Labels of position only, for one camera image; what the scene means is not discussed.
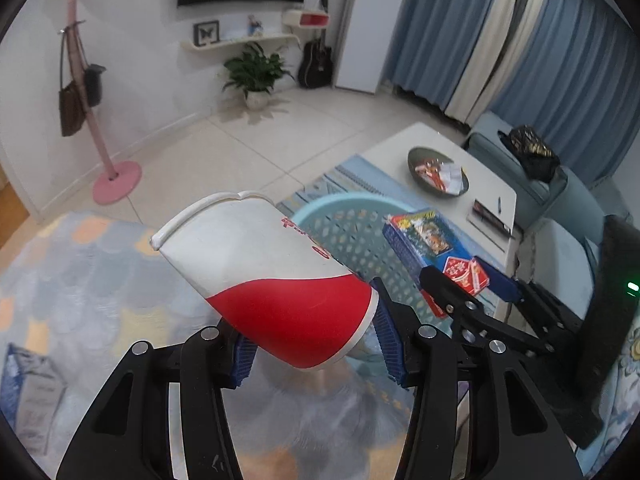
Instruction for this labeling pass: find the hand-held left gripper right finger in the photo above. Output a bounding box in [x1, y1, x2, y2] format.
[370, 277, 583, 480]

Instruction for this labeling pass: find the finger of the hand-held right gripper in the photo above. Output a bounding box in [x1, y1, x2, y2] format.
[474, 257, 586, 352]
[419, 265, 553, 357]

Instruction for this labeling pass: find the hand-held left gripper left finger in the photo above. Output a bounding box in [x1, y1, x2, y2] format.
[55, 325, 261, 480]

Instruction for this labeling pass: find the blue red printed box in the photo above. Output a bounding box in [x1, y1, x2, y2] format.
[382, 208, 490, 318]

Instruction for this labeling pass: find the red and white paper cup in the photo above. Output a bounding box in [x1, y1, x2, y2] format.
[150, 190, 381, 371]

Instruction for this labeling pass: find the light blue plastic basket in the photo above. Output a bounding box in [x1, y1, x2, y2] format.
[290, 191, 436, 311]

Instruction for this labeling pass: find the floral cloth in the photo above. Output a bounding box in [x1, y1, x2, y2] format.
[585, 325, 640, 480]

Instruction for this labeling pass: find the pale sofa seat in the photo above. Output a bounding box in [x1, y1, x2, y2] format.
[520, 217, 608, 321]

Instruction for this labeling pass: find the teal sofa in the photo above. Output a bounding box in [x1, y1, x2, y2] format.
[462, 112, 626, 241]

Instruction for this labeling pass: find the pile of wrapped snacks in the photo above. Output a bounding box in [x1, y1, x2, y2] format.
[415, 156, 468, 193]

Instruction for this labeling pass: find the dark grey bowl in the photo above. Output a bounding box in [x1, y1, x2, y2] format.
[407, 146, 471, 196]

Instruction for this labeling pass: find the white coffee table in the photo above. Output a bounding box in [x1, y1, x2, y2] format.
[360, 122, 518, 281]

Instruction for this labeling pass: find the white sheer curtain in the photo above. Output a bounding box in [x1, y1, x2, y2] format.
[445, 0, 551, 126]

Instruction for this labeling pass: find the blue white milk carton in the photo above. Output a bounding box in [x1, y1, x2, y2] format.
[0, 342, 68, 456]

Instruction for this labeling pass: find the pink coat rack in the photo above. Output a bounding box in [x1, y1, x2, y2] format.
[47, 0, 143, 206]

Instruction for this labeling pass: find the blue curtain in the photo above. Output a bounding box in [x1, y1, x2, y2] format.
[487, 0, 640, 181]
[390, 0, 521, 111]

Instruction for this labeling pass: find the black acoustic guitar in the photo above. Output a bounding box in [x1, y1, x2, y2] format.
[298, 0, 334, 89]

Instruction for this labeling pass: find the white standing air conditioner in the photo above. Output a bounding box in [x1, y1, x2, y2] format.
[334, 0, 413, 95]

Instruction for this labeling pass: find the potted green plant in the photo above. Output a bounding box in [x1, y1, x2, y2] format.
[220, 42, 296, 110]

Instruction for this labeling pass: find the brown tote bag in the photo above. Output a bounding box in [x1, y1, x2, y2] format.
[59, 30, 86, 137]

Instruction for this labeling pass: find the small black bag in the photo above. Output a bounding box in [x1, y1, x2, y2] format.
[82, 62, 107, 107]

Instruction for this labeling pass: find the framed butterfly picture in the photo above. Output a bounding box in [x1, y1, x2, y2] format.
[193, 20, 221, 45]

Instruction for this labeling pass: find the white red wall cabinet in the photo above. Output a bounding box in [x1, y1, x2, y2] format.
[282, 9, 332, 28]

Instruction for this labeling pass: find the short curved white wall shelf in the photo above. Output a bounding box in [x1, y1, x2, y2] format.
[181, 32, 301, 52]

